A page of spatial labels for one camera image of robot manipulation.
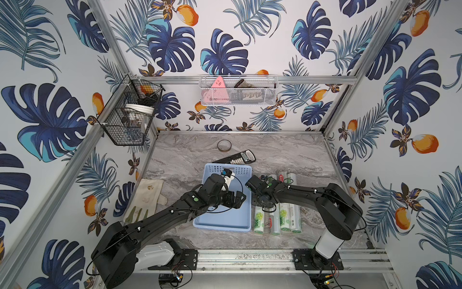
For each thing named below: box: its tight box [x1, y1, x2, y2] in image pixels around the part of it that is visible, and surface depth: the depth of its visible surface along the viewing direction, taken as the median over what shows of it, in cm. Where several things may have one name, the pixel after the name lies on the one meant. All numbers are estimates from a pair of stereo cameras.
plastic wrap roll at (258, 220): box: [253, 205, 265, 235], surface depth 83 cm
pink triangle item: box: [202, 75, 230, 104], surface depth 92 cm
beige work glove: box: [123, 178, 168, 226], surface depth 94 cm
